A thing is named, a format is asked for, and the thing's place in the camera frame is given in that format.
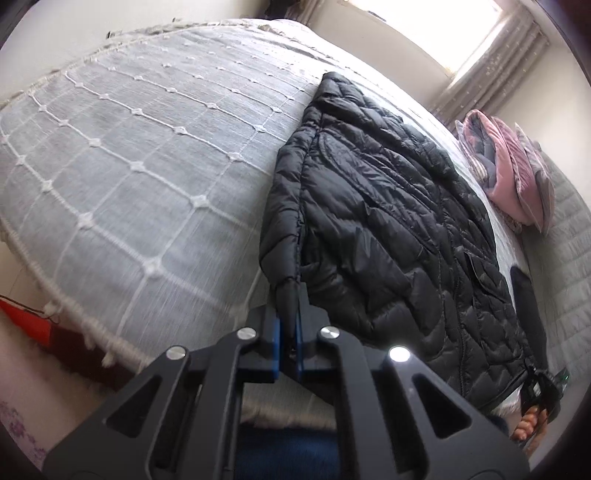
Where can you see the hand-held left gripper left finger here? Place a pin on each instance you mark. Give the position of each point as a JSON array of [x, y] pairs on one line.
[[275, 346]]

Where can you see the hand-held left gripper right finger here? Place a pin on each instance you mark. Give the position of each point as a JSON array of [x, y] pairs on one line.
[[300, 351]]

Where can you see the black puffer jacket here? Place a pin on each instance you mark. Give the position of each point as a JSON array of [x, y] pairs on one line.
[[392, 221]]

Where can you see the person's right hand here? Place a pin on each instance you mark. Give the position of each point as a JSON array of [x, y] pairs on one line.
[[531, 424]]

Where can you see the black folded cloth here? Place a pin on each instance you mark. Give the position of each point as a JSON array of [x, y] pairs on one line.
[[526, 314]]

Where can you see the person's blue jeans leg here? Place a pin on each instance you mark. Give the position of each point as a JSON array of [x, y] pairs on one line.
[[286, 454]]

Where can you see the grey padded headboard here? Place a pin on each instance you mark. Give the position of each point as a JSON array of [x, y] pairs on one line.
[[568, 258]]

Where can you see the pink velvet pillow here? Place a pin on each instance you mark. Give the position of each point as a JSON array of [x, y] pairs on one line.
[[542, 194], [512, 175]]

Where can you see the grey grid-stitched bedspread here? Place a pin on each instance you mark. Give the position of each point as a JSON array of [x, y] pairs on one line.
[[138, 152]]

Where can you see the red flat object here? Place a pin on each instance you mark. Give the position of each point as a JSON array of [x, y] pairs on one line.
[[25, 321]]

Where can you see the folded pink grey quilt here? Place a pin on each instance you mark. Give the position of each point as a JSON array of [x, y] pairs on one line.
[[475, 147]]

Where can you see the bright window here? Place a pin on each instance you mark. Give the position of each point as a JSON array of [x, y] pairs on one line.
[[425, 27]]

